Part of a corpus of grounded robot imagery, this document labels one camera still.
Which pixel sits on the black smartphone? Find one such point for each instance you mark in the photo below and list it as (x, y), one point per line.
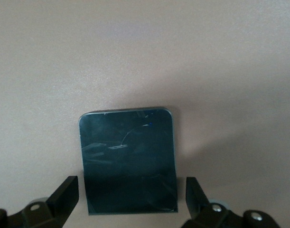
(128, 161)

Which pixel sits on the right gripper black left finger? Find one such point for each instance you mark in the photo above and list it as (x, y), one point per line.
(57, 204)

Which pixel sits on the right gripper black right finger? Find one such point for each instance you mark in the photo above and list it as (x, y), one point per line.
(197, 204)

